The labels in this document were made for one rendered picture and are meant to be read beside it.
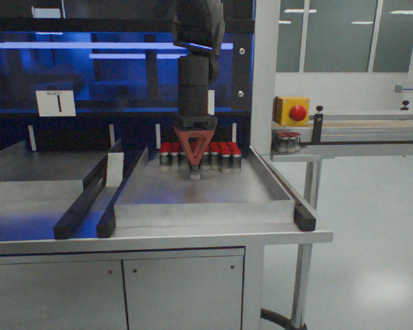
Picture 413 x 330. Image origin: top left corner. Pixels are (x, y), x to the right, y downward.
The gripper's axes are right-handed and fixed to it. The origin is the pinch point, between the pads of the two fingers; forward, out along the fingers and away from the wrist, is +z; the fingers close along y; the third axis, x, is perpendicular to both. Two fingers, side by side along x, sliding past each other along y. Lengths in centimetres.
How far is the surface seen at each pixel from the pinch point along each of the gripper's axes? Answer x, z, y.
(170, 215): 8.6, 2.3, -18.0
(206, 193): 0.0, 4.0, -8.3
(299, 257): -45, 47, 22
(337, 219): -146, 95, 113
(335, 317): -76, 93, 31
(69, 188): 23.3, 2.5, -2.8
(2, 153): 40.3, 2.3, 24.7
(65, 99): 25.0, -10.0, 24.6
